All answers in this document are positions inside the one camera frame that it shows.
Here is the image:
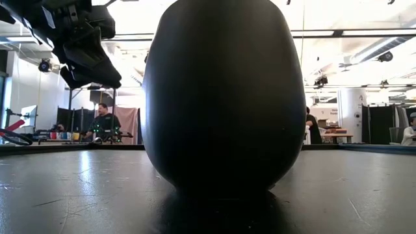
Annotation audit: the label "wooden workbench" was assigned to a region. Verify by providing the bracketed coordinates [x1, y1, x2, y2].
[320, 127, 354, 144]

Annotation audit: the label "pink curtain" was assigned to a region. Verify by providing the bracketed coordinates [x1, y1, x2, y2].
[114, 106, 140, 146]

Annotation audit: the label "black egg-shaped object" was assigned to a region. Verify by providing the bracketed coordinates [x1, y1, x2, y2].
[141, 0, 307, 192]

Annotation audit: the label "white wall sign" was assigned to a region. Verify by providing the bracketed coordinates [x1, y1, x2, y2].
[310, 107, 339, 122]

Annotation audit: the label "black cable loop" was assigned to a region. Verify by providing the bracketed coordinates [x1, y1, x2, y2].
[0, 127, 33, 147]

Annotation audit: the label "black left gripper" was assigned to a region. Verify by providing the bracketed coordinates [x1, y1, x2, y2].
[41, 0, 123, 91]

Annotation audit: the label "red bar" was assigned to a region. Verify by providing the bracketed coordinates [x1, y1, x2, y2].
[0, 119, 26, 137]

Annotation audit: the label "distant black partition panels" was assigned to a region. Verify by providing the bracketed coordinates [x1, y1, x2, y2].
[56, 106, 97, 142]

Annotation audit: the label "black partition panel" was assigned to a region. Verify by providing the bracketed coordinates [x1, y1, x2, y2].
[361, 103, 397, 146]

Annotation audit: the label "distant white monitor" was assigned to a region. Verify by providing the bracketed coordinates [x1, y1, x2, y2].
[19, 104, 38, 128]

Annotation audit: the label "distant black rig frame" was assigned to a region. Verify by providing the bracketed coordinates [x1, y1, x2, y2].
[64, 84, 117, 144]

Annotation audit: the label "gray office chair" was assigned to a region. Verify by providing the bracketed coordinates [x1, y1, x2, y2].
[389, 126, 404, 146]

